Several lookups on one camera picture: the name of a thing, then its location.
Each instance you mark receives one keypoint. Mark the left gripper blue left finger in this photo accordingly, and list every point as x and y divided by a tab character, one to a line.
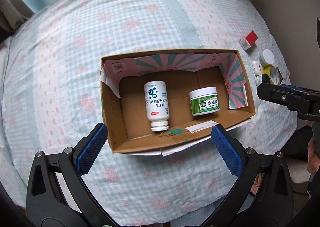
56	193

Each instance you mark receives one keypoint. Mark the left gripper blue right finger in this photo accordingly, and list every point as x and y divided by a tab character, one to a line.
261	196

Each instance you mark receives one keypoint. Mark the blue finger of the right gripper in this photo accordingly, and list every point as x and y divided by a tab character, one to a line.
292	87

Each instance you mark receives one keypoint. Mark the yellow packing tape roll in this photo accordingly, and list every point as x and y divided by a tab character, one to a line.
274	74

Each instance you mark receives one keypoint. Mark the black lid small jar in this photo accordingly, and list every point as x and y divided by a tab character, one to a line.
262	78

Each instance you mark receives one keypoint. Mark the white lid pale green jar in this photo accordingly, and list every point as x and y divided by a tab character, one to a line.
266	58

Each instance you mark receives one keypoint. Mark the white earbuds case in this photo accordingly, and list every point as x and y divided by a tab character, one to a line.
257	68

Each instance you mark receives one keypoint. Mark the red and white small box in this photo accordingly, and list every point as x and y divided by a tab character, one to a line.
248	41

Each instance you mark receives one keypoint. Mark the green label white jar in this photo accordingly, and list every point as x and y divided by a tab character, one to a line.
204	101

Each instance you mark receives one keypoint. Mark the cardboard box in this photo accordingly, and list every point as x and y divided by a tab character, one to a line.
123	100

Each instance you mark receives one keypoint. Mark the white vitamin bottle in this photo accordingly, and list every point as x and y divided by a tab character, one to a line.
157	105

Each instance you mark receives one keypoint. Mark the person's right hand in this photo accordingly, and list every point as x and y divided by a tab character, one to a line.
313	159

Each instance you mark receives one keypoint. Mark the left brown curtain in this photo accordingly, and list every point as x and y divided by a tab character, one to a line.
13	14

